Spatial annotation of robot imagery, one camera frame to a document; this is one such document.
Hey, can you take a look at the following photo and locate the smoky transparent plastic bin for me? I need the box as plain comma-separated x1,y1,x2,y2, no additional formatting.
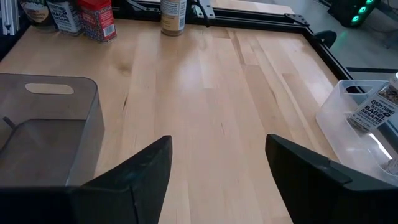
0,73,106,187

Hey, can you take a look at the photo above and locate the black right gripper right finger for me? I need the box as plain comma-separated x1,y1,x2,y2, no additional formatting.
265,134,398,224

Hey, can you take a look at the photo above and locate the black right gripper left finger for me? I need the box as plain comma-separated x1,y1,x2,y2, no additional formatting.
0,135,173,224

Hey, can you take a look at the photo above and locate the white-lid bagel seasoning jar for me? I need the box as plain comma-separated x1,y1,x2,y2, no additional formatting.
46,0,84,35
346,72,398,133

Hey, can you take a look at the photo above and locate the clear plastic bin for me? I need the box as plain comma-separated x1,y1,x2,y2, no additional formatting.
315,79,398,187

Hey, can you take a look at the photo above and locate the red paprika tin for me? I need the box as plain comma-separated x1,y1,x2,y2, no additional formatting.
76,0,118,44

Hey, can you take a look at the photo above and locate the black table clamp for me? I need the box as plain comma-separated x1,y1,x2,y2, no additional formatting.
313,30,338,49

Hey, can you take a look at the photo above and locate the black device with green lights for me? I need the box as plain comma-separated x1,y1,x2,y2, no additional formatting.
328,0,382,28

